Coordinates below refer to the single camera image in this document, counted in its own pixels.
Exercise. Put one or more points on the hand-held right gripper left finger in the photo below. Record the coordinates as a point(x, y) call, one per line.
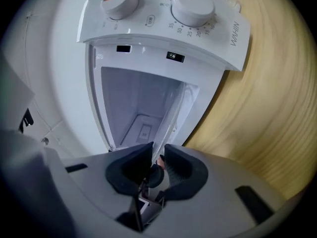
point(86, 195)

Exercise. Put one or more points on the small wooden table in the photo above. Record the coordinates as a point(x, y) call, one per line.
point(260, 108)

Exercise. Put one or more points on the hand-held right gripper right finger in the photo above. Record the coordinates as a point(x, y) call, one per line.
point(223, 195)

